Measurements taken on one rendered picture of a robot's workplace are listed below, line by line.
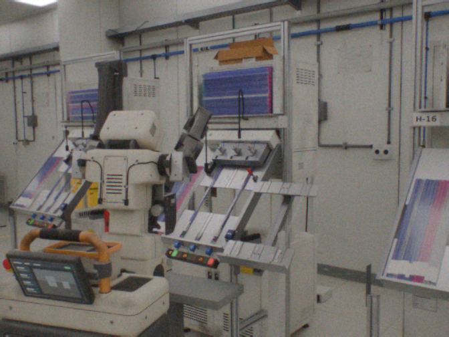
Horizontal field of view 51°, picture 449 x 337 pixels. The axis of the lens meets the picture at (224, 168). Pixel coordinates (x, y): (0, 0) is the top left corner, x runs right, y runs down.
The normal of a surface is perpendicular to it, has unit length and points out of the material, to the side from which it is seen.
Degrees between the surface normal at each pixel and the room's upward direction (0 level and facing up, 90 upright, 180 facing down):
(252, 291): 90
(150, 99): 90
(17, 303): 90
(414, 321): 90
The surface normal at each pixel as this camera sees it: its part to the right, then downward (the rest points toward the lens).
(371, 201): -0.62, 0.07
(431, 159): -0.44, -0.66
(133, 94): 0.78, 0.04
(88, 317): -0.32, 0.08
